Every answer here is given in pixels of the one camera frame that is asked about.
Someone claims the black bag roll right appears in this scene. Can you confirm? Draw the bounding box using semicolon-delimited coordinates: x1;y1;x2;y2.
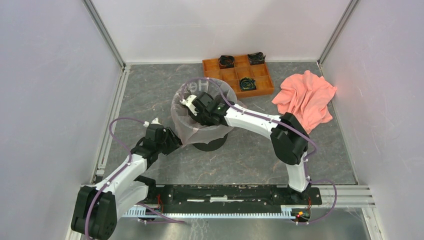
247;52;266;66

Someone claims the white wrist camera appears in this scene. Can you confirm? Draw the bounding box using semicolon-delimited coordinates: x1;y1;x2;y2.
179;94;198;116
143;117;164;129

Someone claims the orange compartment tray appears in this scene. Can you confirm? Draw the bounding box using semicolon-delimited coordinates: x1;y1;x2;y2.
202;54;275;98

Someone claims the black bag roll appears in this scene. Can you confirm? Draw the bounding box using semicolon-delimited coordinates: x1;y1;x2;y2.
239;77;257;92
247;52;266;66
218;55;235;69

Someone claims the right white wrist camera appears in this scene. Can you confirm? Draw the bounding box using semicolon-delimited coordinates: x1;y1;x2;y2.
179;94;198;116

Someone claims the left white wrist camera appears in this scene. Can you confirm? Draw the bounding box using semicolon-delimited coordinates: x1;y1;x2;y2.
143;117;164;129

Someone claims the black plastic trash bin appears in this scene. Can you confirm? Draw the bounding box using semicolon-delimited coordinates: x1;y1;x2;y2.
192;134;228;152

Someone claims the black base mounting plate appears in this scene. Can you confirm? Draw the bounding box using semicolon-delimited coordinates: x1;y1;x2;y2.
142;184;323;214

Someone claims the salmon pink cloth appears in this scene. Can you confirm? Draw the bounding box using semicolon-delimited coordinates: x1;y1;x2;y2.
271;70;337;134

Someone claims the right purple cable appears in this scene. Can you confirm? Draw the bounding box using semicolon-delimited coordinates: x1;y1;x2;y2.
179;77;338;224

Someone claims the black bag roll left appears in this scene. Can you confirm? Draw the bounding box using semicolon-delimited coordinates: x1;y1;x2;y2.
218;55;235;69

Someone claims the black bag roll front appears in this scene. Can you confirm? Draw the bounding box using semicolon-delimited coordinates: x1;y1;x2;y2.
239;77;257;92

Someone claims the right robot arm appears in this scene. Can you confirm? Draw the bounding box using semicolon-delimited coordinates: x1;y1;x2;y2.
180;92;310;204

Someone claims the white slotted cable duct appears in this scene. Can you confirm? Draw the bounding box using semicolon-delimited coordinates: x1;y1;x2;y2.
122;206;296;220

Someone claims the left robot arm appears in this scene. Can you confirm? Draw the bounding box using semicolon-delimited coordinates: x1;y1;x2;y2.
70;123;182;240

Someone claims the pink translucent trash bag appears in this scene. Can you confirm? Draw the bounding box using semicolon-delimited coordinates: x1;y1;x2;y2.
170;78;244;146

